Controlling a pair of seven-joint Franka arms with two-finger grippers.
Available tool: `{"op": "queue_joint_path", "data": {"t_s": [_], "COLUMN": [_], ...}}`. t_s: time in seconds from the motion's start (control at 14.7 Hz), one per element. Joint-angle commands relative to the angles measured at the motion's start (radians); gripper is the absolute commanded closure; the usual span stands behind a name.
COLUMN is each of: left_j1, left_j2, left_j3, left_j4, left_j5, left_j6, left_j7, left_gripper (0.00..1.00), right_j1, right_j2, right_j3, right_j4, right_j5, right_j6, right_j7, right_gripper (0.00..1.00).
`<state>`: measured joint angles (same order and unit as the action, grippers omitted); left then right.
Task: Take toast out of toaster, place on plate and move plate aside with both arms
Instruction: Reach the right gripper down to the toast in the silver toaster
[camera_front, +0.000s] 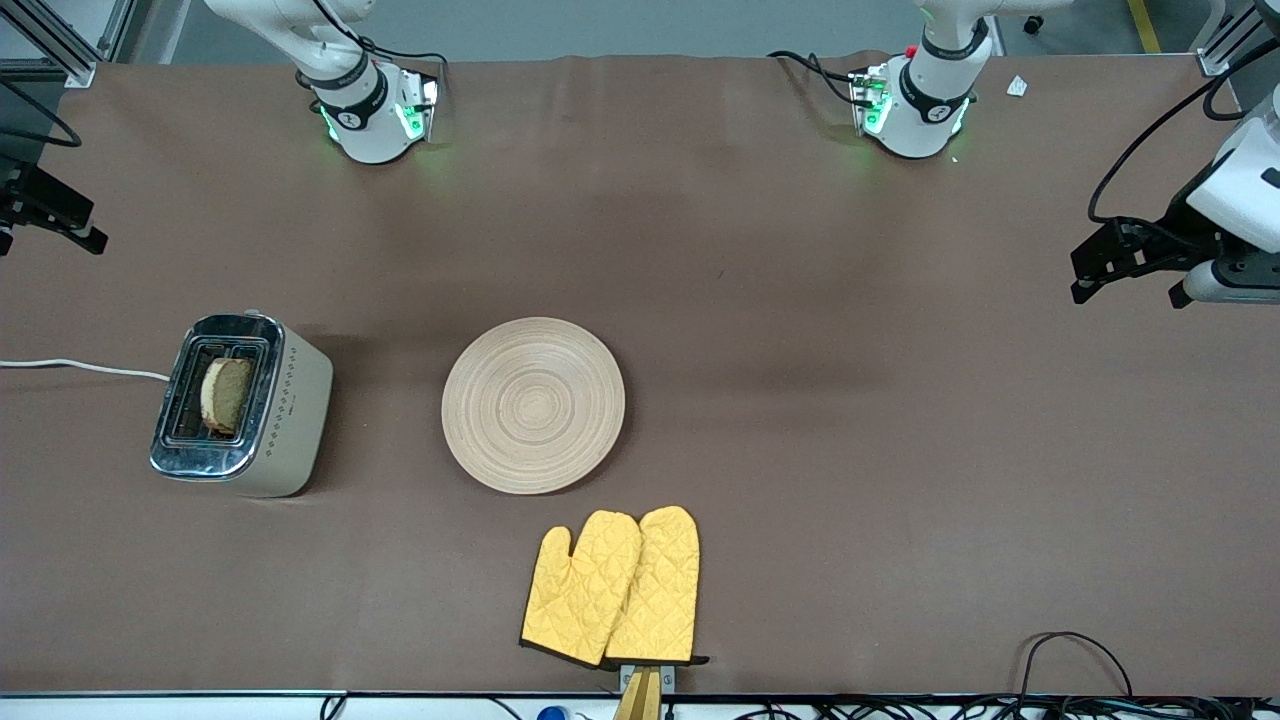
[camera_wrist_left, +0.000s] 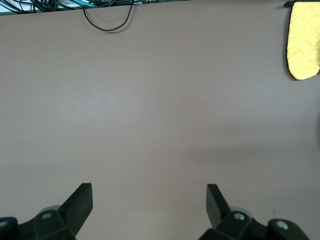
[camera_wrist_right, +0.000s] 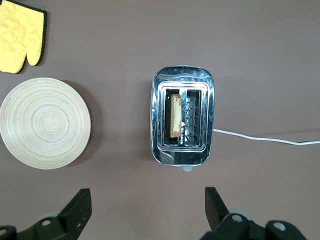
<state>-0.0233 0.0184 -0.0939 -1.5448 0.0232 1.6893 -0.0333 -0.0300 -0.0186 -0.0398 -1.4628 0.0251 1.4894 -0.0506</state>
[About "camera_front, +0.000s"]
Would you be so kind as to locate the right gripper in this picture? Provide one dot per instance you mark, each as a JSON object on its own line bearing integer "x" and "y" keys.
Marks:
{"x": 28, "y": 192}

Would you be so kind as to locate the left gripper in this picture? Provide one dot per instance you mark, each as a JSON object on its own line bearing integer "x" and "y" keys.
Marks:
{"x": 1176, "y": 240}

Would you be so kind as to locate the brown toast slice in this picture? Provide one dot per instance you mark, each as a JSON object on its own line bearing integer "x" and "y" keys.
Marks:
{"x": 228, "y": 396}

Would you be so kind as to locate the round wooden plate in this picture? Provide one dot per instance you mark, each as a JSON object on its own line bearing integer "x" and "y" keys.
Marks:
{"x": 533, "y": 405}

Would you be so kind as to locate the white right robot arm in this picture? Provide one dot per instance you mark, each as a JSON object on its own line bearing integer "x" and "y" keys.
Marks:
{"x": 372, "y": 128}

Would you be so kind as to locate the small white paper scrap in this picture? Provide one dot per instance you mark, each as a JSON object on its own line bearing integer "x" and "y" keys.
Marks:
{"x": 1017, "y": 86}

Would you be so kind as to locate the black caster wheel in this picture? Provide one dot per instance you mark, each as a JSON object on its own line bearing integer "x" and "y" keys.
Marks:
{"x": 1033, "y": 24}

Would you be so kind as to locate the silver beige toaster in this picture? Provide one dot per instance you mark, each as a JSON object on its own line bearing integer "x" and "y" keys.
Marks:
{"x": 285, "y": 410}

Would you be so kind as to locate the brown table cover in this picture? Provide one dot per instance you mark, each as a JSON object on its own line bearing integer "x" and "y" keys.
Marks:
{"x": 800, "y": 300}

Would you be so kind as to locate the yellow quilted oven mitt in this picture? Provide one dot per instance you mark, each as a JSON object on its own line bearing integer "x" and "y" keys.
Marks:
{"x": 665, "y": 590}
{"x": 575, "y": 590}

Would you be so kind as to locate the small blue round object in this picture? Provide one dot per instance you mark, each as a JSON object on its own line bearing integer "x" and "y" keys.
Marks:
{"x": 551, "y": 714}

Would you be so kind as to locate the aluminium frame profile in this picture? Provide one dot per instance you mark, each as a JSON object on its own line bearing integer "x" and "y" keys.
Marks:
{"x": 1225, "y": 50}
{"x": 60, "y": 45}

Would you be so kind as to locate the wooden peg with metal bracket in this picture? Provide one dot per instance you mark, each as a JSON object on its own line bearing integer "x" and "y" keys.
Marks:
{"x": 640, "y": 695}

